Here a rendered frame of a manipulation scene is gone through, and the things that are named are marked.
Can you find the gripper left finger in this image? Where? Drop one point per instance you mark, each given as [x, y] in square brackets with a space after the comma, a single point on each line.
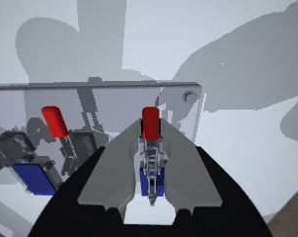
[106, 179]

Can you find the grey toggle clamp with red handle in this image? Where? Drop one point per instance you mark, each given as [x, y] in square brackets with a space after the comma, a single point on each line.
[14, 148]
[151, 145]
[83, 144]

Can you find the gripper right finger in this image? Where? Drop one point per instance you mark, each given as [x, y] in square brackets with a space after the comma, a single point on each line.
[195, 181]

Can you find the grey fixture plate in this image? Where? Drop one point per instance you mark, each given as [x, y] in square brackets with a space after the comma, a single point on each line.
[104, 110]

